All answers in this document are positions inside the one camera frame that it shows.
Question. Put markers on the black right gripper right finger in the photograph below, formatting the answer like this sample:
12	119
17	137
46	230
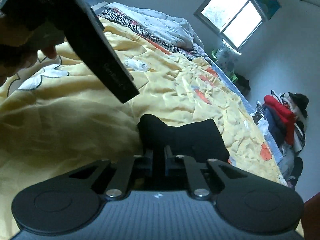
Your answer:
247	202

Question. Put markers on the person's left hand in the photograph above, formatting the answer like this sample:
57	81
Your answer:
15	33

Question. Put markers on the bedroom window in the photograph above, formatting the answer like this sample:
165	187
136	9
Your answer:
232	20

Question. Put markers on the floral pillow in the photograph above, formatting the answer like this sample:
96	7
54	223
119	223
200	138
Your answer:
227	57

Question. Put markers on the green plastic chair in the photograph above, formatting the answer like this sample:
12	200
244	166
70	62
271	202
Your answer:
230	74

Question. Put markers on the black pants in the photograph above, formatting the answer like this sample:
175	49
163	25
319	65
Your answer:
200	140

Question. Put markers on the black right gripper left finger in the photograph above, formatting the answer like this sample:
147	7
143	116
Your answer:
98	197

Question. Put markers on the dark bag on floor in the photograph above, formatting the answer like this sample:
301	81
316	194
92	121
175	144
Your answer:
242	84

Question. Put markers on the yellow floral bedspread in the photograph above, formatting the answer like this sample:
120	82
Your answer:
57	116

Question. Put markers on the white crumpled blanket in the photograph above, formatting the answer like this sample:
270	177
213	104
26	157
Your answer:
174	30

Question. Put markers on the blue striped mattress sheet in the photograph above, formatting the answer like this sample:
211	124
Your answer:
250	110

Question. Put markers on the pile of clothes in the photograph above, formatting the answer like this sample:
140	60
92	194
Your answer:
282	118

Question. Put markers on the zebra striped blanket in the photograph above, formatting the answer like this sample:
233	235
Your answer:
116	16

